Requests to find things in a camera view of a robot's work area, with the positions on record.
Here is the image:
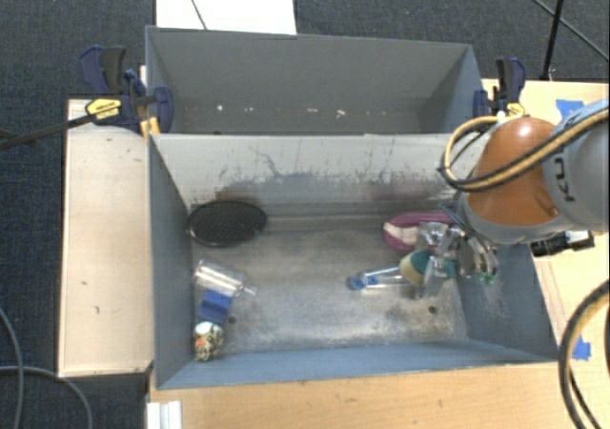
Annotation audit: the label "blue plastic clip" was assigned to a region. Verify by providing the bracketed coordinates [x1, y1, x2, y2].
[197, 288, 235, 324]

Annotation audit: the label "clear plastic cup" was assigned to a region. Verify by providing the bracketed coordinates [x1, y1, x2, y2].
[192, 259, 257, 299]

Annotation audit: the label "grey metal bin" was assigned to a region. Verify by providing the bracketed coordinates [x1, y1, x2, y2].
[144, 25, 559, 391]

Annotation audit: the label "patterned white egg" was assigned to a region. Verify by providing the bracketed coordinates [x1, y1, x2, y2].
[192, 320, 226, 363]

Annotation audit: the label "pale wood flat board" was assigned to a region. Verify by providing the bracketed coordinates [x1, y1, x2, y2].
[56, 97, 156, 378]

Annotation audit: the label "black round lid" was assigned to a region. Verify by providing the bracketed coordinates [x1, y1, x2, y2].
[187, 200, 269, 249]

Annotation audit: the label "pale grey metal gripper finger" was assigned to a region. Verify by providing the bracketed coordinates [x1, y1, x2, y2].
[418, 256, 450, 300]

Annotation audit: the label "blue and clear small tool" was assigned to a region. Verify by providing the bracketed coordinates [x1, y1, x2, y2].
[345, 265, 417, 293]

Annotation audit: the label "green and yellow sponge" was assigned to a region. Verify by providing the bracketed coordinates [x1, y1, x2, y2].
[398, 249, 432, 286]

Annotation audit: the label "pink toy teeth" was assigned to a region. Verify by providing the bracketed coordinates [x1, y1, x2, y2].
[382, 211, 455, 255]

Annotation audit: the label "black cylinder on white bracket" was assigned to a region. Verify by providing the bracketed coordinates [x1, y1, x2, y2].
[530, 229, 597, 257]

